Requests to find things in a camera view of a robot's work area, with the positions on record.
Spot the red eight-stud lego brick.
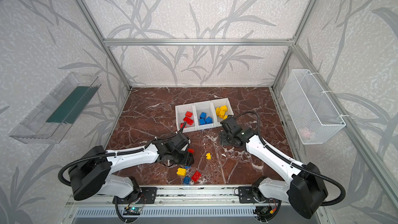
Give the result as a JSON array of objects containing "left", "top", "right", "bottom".
[{"left": 183, "top": 117, "right": 194, "bottom": 125}]

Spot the red lego brick bottom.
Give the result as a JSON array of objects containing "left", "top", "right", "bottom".
[{"left": 191, "top": 171, "right": 202, "bottom": 182}]

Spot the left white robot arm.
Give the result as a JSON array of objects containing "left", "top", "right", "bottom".
[{"left": 58, "top": 133, "right": 194, "bottom": 204}]

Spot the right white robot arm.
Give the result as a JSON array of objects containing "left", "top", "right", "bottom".
[{"left": 220, "top": 116, "right": 346, "bottom": 219}]

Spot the blue lego brick bottom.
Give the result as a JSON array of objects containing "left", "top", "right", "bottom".
[{"left": 183, "top": 176, "right": 191, "bottom": 185}]

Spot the right white bin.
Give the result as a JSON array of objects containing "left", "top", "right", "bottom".
[{"left": 210, "top": 98, "right": 234, "bottom": 127}]

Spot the white bin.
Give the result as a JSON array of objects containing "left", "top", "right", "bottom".
[
  {"left": 175, "top": 103, "right": 198, "bottom": 133},
  {"left": 193, "top": 101, "right": 215, "bottom": 130},
  {"left": 210, "top": 98, "right": 234, "bottom": 127}
]

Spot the middle white bin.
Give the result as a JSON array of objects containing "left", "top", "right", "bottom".
[{"left": 193, "top": 101, "right": 215, "bottom": 130}]

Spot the left white bin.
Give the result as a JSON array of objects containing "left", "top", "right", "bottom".
[{"left": 175, "top": 103, "right": 198, "bottom": 133}]

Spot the green circuit board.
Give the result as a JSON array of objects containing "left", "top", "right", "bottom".
[{"left": 123, "top": 207, "right": 143, "bottom": 216}]

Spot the pink object in basket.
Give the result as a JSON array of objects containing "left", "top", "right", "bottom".
[{"left": 298, "top": 128, "right": 314, "bottom": 140}]

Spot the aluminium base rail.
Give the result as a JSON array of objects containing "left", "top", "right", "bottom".
[{"left": 63, "top": 184, "right": 327, "bottom": 207}]

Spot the white wire mesh basket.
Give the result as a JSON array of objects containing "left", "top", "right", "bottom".
[{"left": 281, "top": 69, "right": 346, "bottom": 145}]

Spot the clear plastic wall tray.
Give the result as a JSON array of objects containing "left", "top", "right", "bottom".
[{"left": 9, "top": 72, "right": 101, "bottom": 144}]

